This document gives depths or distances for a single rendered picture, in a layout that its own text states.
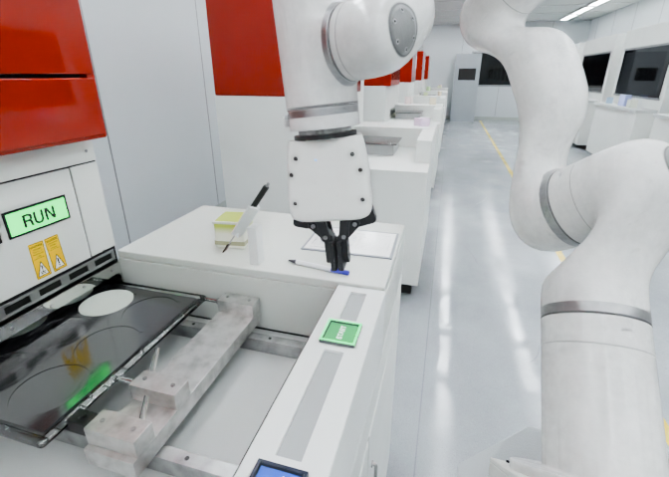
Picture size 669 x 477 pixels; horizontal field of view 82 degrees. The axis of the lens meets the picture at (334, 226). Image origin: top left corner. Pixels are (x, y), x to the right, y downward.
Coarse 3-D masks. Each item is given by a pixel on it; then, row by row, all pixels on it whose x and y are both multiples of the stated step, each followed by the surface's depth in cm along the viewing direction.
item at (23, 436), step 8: (0, 424) 52; (0, 432) 51; (8, 432) 51; (16, 432) 51; (24, 432) 51; (32, 432) 51; (16, 440) 51; (24, 440) 50; (32, 440) 50; (40, 440) 50
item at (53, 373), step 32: (96, 288) 86; (128, 288) 86; (64, 320) 75; (96, 320) 75; (128, 320) 75; (160, 320) 75; (0, 352) 66; (32, 352) 66; (64, 352) 66; (96, 352) 66; (128, 352) 66; (0, 384) 59; (32, 384) 59; (64, 384) 59; (96, 384) 59; (0, 416) 54; (32, 416) 54
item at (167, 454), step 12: (72, 432) 57; (72, 444) 58; (84, 444) 57; (156, 456) 53; (168, 456) 53; (180, 456) 53; (192, 456) 53; (204, 456) 53; (156, 468) 54; (168, 468) 54; (180, 468) 53; (192, 468) 52; (204, 468) 52; (216, 468) 52; (228, 468) 52
